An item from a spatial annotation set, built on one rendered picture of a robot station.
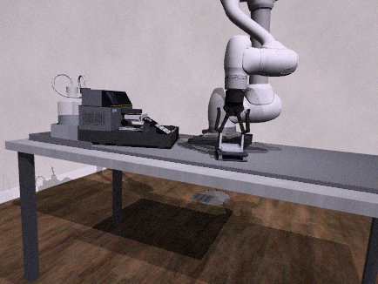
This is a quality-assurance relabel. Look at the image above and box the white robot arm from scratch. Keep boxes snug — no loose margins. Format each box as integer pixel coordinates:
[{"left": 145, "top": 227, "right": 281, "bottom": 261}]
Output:
[{"left": 201, "top": 0, "right": 299, "bottom": 138}]

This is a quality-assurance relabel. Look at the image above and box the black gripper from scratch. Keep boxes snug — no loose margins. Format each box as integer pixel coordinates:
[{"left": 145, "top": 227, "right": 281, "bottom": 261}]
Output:
[{"left": 214, "top": 90, "right": 251, "bottom": 149}]

